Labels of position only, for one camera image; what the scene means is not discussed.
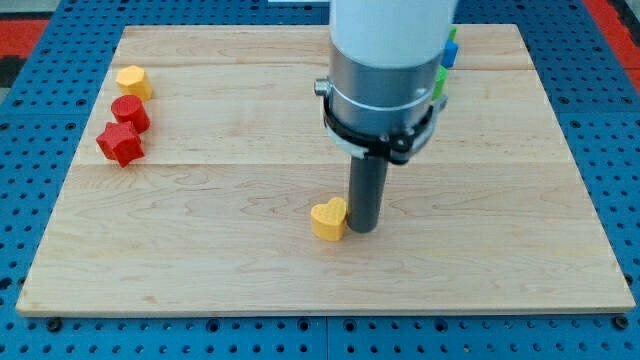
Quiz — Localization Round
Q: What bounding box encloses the yellow hexagon block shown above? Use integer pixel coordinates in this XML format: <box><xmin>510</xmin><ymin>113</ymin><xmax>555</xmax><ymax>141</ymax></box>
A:
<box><xmin>116</xmin><ymin>65</ymin><xmax>153</xmax><ymax>102</ymax></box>

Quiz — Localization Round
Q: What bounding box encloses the light wooden board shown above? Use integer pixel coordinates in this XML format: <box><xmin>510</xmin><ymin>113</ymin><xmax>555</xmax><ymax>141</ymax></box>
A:
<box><xmin>16</xmin><ymin>24</ymin><xmax>635</xmax><ymax>318</ymax></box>

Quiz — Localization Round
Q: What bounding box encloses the yellow heart block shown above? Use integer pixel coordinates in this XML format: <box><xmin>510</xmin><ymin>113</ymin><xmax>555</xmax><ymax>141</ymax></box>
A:
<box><xmin>310</xmin><ymin>197</ymin><xmax>347</xmax><ymax>242</ymax></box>

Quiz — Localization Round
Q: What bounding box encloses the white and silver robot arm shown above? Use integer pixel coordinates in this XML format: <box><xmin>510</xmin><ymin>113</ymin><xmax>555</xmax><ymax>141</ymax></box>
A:
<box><xmin>315</xmin><ymin>0</ymin><xmax>457</xmax><ymax>164</ymax></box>

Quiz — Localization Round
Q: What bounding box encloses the green block lower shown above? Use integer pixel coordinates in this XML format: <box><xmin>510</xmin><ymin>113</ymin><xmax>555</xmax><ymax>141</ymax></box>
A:
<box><xmin>432</xmin><ymin>65</ymin><xmax>448</xmax><ymax>101</ymax></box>

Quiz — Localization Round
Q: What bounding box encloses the red star block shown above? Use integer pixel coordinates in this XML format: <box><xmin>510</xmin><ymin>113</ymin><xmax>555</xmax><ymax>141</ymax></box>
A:
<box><xmin>96</xmin><ymin>122</ymin><xmax>145</xmax><ymax>168</ymax></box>

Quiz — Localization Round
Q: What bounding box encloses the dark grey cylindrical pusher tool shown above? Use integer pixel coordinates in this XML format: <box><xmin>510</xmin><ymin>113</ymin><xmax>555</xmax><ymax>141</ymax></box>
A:
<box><xmin>347</xmin><ymin>157</ymin><xmax>388</xmax><ymax>233</ymax></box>

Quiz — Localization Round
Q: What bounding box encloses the blue cube block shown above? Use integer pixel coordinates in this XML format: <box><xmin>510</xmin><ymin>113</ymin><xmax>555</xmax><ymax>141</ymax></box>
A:
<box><xmin>441</xmin><ymin>40</ymin><xmax>459</xmax><ymax>69</ymax></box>

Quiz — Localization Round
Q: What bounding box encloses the red cylinder block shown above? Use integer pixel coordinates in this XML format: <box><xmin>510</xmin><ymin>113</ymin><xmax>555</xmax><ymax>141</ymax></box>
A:
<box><xmin>110</xmin><ymin>95</ymin><xmax>151</xmax><ymax>133</ymax></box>

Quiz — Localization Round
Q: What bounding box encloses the black cable clamp ring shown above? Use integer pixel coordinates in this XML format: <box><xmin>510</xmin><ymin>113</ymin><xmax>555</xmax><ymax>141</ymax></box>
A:
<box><xmin>322</xmin><ymin>94</ymin><xmax>436</xmax><ymax>166</ymax></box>

